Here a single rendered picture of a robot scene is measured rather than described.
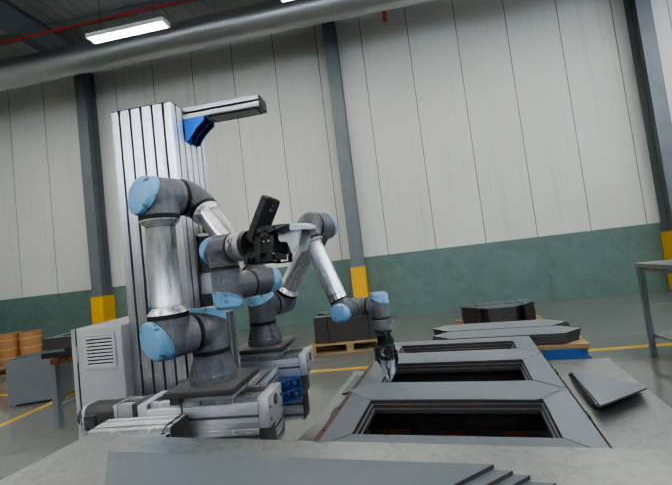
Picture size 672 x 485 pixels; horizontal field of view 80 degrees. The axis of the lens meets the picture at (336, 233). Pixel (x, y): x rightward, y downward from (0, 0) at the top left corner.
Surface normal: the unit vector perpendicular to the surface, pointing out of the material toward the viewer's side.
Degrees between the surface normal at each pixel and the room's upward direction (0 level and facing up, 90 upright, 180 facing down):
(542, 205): 90
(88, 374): 90
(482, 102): 90
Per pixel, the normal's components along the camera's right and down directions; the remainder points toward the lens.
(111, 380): -0.15, -0.04
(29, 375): 0.14, -0.07
